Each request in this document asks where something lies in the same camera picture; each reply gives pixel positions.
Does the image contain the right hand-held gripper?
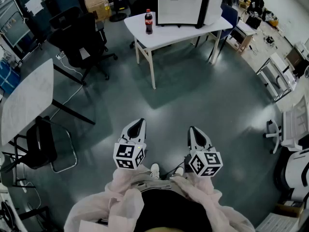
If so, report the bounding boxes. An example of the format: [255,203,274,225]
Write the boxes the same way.
[184,126,224,177]

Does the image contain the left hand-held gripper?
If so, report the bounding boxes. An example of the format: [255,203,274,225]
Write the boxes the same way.
[112,118,147,171]

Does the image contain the cola bottle red cap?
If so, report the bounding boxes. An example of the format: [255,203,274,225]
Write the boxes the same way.
[144,8,155,35]

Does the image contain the white black-edged cabinet box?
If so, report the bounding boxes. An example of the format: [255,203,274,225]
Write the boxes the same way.
[155,0,225,29]

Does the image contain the person's left forearm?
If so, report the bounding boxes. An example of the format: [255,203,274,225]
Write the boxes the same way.
[103,164,150,217]

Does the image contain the person's right forearm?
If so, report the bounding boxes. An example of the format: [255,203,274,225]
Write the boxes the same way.
[170,172,224,210]

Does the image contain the person's left shoe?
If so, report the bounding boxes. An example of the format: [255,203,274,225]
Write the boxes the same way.
[150,163,160,180]

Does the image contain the person's torso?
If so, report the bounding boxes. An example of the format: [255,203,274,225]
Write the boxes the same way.
[130,177,214,232]

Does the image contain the white office chair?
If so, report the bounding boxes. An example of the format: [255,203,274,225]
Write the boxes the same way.
[263,94,309,154]

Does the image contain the white table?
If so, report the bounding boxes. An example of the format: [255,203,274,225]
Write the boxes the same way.
[124,11,234,90]

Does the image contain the white metal rack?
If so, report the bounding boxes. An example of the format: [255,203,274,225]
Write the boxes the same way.
[256,52,297,103]

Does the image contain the black office chair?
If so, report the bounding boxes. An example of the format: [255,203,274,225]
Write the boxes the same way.
[47,12,118,86]
[49,6,84,30]

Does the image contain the white plastic crate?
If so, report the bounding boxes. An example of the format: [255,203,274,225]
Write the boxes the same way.
[255,213,300,232]

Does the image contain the grey marble table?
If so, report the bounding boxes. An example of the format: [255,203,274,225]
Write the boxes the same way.
[0,58,96,146]

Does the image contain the black floor fan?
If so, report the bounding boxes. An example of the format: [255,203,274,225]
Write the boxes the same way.
[110,0,128,23]

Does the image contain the small wooden cabinet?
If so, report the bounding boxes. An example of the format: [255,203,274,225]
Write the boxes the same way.
[226,20,257,55]

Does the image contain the black mesh chair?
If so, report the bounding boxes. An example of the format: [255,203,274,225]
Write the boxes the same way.
[122,0,157,49]

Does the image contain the blue chair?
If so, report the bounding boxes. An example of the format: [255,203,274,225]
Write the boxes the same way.
[194,3,239,60]

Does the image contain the brown cardboard box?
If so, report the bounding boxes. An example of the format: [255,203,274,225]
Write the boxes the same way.
[84,0,112,20]

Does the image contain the blue bag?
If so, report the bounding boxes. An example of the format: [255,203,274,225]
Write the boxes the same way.
[0,58,21,95]

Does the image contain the white floor cable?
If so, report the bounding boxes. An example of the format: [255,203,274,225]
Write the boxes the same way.
[49,53,84,120]

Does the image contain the black metal-frame chair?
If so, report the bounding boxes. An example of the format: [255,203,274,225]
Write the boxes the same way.
[0,116,78,188]

